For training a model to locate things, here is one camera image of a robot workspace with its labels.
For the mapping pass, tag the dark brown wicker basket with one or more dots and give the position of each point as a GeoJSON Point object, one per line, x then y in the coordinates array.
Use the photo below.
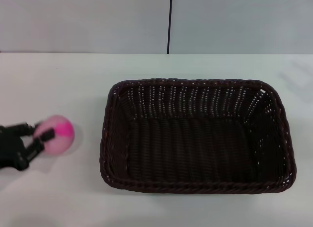
{"type": "Point", "coordinates": [195, 148]}

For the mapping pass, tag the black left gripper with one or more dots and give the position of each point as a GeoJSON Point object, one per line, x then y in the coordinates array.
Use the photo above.
{"type": "Point", "coordinates": [11, 151]}

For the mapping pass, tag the black vertical wall strip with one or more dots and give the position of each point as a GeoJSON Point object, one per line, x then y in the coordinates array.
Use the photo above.
{"type": "Point", "coordinates": [169, 21]}

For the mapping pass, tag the pink ball with magenta patch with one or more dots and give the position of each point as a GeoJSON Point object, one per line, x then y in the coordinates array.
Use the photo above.
{"type": "Point", "coordinates": [61, 136]}

